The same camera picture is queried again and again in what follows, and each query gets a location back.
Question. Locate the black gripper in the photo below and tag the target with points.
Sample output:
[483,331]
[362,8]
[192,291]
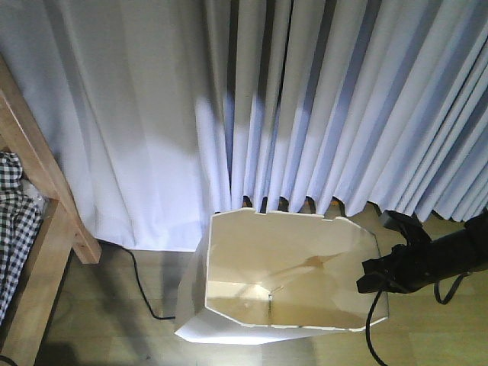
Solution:
[412,265]

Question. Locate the white plastic trash bin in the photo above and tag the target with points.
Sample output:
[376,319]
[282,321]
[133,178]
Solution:
[257,278]

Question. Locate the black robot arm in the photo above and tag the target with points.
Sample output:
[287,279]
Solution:
[460,252]

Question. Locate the light grey curtain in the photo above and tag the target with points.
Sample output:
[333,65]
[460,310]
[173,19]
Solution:
[161,113]

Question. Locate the checkered black white bedding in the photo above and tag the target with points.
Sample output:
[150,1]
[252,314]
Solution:
[21,216]

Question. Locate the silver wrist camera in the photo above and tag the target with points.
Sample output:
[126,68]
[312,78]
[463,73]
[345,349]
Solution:
[389,220]

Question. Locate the wooden bed frame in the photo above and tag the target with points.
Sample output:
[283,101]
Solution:
[40,226]

